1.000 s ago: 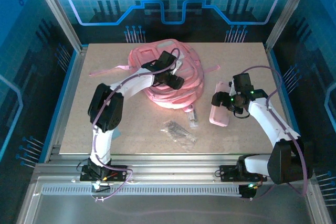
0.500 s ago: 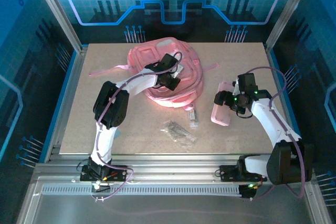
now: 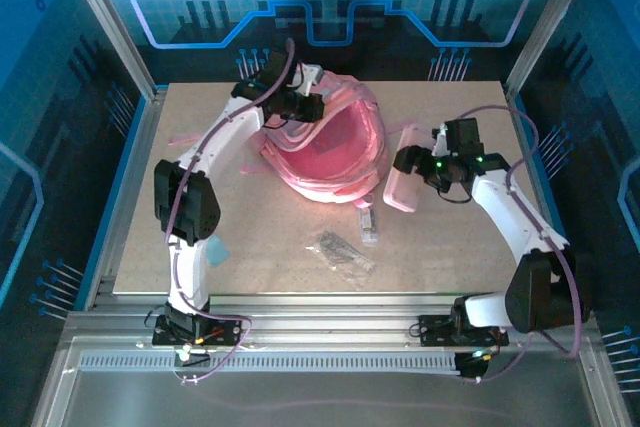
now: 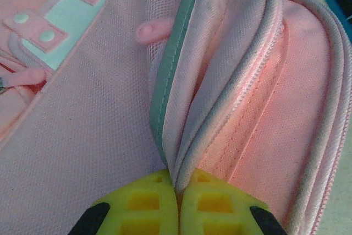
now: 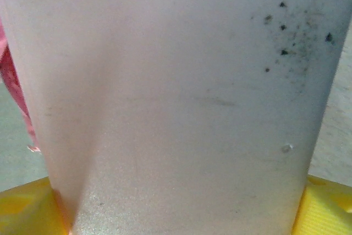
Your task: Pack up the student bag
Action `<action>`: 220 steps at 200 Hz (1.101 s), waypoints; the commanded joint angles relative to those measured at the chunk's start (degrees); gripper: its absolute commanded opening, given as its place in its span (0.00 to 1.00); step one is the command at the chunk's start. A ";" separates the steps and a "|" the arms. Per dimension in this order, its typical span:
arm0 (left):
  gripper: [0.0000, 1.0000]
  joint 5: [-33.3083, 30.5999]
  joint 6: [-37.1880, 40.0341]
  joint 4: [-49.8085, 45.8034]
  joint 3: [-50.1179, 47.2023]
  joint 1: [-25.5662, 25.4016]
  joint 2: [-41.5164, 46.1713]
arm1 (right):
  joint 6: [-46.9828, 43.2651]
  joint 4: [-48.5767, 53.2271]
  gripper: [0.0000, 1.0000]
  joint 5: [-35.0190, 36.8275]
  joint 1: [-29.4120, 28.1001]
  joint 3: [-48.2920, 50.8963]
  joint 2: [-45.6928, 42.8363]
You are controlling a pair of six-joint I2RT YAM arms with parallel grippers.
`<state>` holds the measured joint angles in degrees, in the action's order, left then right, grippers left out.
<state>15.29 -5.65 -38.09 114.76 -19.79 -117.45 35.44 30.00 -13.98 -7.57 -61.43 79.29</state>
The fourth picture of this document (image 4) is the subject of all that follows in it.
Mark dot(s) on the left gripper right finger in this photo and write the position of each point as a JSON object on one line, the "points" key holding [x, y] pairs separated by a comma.
{"points": [[220, 207]]}

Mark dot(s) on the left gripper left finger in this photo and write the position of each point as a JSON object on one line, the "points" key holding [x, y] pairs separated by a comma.
{"points": [[143, 207]]}

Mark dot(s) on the pink student backpack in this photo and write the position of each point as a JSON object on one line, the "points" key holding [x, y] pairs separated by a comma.
{"points": [[82, 136]]}

